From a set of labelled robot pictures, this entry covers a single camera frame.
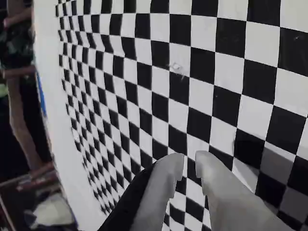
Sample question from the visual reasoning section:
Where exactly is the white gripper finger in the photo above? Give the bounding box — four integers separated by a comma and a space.
195, 150, 301, 231
101, 153, 185, 231

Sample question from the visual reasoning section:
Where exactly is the checkerboard printed white sheet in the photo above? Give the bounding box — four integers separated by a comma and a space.
32, 0, 308, 231

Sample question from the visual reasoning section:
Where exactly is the brown wooden chair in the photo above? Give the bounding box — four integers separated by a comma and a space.
0, 64, 60, 191

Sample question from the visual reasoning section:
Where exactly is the blue tape strip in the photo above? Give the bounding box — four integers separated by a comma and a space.
35, 71, 48, 116

